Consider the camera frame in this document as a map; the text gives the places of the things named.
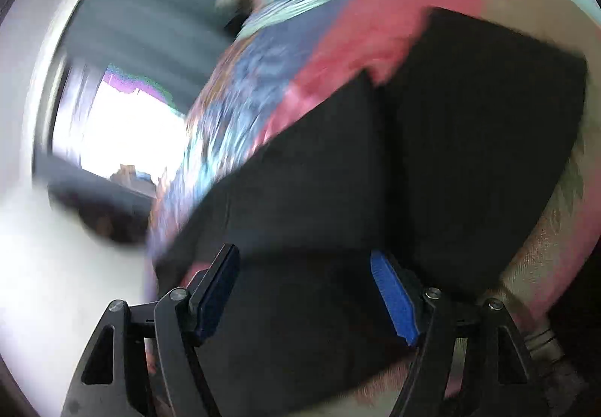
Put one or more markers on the dark blurred furniture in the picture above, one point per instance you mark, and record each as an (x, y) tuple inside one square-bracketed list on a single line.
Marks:
[(103, 210)]

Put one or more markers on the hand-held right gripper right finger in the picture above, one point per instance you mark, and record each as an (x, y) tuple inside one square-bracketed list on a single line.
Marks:
[(394, 299)]

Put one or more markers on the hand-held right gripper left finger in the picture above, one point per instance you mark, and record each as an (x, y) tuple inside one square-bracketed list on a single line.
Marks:
[(216, 299)]

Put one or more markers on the colourful striped satin blanket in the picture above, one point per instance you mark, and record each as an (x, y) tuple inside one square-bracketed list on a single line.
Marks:
[(366, 36)]

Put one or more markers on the blue-grey curtain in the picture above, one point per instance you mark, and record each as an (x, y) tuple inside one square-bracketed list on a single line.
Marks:
[(150, 8)]

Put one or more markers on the black pants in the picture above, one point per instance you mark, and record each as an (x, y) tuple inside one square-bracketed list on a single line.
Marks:
[(328, 163)]

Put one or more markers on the bright window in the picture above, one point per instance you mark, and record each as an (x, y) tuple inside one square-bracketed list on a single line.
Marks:
[(136, 130)]

